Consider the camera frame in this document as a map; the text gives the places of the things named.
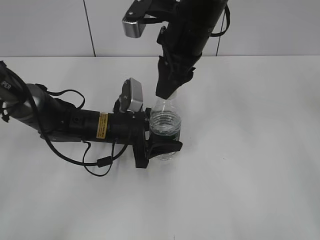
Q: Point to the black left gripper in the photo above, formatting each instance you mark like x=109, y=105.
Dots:
x=129, y=128

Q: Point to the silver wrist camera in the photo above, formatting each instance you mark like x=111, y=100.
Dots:
x=131, y=97
x=140, y=14

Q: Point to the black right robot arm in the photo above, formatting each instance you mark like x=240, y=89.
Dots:
x=190, y=25

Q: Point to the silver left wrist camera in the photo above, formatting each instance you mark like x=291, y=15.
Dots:
x=131, y=97

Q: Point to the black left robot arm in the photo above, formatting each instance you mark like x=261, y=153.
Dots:
x=58, y=121

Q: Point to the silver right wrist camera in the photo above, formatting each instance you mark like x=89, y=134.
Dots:
x=140, y=14

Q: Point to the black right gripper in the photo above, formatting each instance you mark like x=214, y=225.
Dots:
x=181, y=50

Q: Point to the white green bottle cap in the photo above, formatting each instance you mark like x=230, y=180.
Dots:
x=171, y=97

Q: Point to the clear water bottle green label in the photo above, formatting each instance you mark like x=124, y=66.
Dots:
x=165, y=120

